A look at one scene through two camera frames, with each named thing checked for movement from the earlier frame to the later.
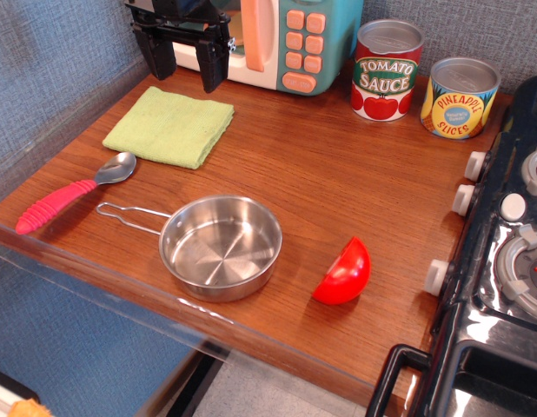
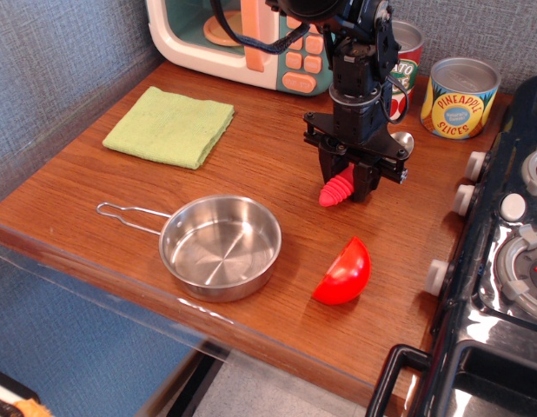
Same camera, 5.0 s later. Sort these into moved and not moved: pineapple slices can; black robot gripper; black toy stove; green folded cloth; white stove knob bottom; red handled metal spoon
Moved: black robot gripper; red handled metal spoon
Not moved: pineapple slices can; black toy stove; green folded cloth; white stove knob bottom
